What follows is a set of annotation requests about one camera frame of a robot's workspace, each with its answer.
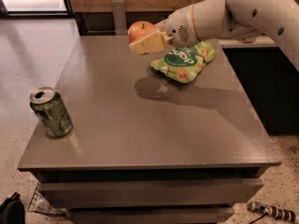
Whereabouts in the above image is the green soda can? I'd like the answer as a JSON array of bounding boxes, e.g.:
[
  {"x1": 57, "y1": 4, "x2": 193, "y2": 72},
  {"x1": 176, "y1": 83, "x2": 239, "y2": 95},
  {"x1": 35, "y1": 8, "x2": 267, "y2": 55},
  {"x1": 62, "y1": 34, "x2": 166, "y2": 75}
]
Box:
[{"x1": 30, "y1": 87, "x2": 73, "y2": 137}]

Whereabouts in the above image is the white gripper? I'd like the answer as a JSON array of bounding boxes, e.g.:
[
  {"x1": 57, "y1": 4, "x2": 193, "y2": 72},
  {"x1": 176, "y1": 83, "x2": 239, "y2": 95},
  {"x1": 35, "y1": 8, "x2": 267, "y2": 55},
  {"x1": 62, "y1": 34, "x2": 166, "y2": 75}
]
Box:
[{"x1": 129, "y1": 6, "x2": 200, "y2": 55}]

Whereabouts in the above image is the wire basket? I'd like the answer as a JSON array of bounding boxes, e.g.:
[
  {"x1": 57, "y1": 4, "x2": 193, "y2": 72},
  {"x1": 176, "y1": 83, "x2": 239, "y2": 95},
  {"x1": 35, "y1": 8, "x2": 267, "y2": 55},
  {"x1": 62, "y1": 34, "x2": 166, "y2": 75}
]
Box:
[{"x1": 27, "y1": 183, "x2": 68, "y2": 217}]

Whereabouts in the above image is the green chip bag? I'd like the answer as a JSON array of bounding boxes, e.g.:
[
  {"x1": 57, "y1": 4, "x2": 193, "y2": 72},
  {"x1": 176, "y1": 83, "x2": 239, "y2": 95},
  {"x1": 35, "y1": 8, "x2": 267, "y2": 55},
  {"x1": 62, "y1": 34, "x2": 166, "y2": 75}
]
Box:
[{"x1": 150, "y1": 42, "x2": 216, "y2": 84}]

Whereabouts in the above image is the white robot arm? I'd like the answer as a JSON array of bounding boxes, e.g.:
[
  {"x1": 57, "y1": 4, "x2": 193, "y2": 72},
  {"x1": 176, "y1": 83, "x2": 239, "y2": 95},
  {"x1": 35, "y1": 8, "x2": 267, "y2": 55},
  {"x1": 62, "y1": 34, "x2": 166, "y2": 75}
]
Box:
[{"x1": 129, "y1": 0, "x2": 299, "y2": 70}]

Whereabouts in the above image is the black bag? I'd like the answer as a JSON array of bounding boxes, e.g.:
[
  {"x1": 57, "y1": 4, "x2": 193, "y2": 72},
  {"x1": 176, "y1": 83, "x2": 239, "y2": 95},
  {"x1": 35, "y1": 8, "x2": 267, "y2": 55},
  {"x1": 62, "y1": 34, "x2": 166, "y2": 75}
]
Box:
[{"x1": 0, "y1": 192, "x2": 25, "y2": 224}]

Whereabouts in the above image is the red orange apple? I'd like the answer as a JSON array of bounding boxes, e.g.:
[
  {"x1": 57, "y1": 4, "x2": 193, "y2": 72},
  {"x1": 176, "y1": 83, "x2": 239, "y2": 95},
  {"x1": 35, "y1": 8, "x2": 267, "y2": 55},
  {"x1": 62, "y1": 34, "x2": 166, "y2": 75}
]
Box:
[{"x1": 128, "y1": 21, "x2": 154, "y2": 43}]

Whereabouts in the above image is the black white striped cable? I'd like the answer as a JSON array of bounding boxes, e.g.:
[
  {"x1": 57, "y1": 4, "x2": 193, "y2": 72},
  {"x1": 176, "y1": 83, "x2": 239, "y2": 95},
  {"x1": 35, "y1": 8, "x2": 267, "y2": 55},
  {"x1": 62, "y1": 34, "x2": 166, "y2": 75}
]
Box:
[{"x1": 247, "y1": 200, "x2": 299, "y2": 224}]

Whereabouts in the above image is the grey drawer cabinet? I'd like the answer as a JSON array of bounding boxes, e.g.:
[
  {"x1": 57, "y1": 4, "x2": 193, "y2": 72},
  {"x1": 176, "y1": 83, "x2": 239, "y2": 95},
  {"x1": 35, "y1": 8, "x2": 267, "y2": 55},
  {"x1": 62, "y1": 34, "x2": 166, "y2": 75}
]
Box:
[{"x1": 19, "y1": 36, "x2": 279, "y2": 224}]

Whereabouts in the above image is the left metal wall bracket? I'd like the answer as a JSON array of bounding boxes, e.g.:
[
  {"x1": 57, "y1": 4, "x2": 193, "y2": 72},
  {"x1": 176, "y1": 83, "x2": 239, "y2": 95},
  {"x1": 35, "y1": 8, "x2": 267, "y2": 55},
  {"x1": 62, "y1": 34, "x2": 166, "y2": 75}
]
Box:
[{"x1": 111, "y1": 0, "x2": 127, "y2": 35}]

